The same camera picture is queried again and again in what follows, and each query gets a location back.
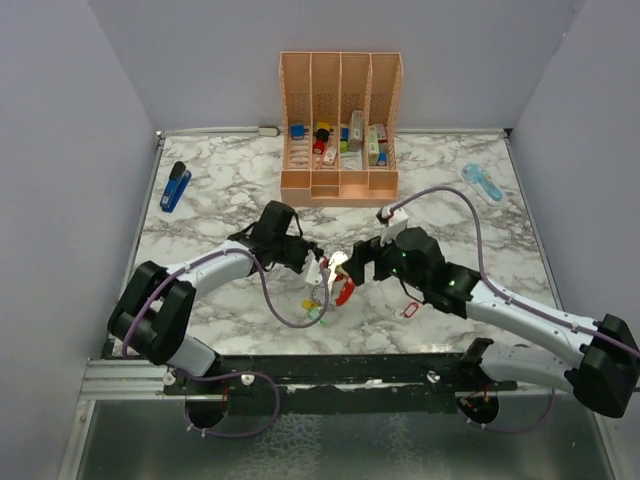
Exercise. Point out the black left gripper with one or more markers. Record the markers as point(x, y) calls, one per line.
point(306, 246)

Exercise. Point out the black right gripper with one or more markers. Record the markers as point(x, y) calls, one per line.
point(364, 252)

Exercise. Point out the metal key organizer red handle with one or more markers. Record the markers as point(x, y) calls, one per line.
point(339, 287)

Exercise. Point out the silver key with green tag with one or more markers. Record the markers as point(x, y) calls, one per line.
point(315, 317)

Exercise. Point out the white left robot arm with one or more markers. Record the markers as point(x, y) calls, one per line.
point(153, 312)

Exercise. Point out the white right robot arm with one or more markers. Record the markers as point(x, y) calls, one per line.
point(597, 361)

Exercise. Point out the red tag with key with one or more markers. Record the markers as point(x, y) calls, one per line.
point(403, 311)

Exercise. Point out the yellow plastic key tag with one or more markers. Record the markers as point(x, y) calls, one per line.
point(310, 304)

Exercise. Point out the green white box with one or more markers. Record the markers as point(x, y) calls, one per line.
point(377, 145)

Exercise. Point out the blue packaged correction tape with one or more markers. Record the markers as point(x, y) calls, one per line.
point(482, 183)

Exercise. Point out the blue stapler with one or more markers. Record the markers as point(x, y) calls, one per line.
point(177, 182)

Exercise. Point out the peach plastic desk organizer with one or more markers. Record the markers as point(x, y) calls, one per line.
point(329, 100)

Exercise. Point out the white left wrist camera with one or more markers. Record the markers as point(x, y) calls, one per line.
point(315, 269)

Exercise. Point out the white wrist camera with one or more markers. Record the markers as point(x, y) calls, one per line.
point(315, 269)
point(394, 220)

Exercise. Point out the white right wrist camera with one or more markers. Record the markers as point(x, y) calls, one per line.
point(394, 220)

